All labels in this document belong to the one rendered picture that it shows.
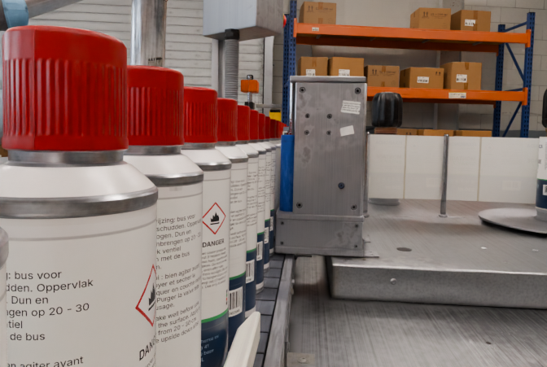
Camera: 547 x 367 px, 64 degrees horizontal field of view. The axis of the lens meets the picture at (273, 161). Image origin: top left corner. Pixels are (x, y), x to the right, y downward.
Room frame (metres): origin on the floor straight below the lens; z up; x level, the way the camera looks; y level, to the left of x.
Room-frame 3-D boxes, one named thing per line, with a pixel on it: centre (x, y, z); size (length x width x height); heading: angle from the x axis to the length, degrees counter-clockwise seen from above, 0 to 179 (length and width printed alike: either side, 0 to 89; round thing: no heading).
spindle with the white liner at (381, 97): (1.19, -0.30, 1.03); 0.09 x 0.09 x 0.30
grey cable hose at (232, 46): (0.98, 0.10, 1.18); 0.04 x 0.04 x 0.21
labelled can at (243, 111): (0.42, 0.04, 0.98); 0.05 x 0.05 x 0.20
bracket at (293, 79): (0.70, -0.08, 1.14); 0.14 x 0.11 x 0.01; 175
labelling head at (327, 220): (0.71, -0.07, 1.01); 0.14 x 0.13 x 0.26; 175
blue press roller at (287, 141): (0.67, -0.03, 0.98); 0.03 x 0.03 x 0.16
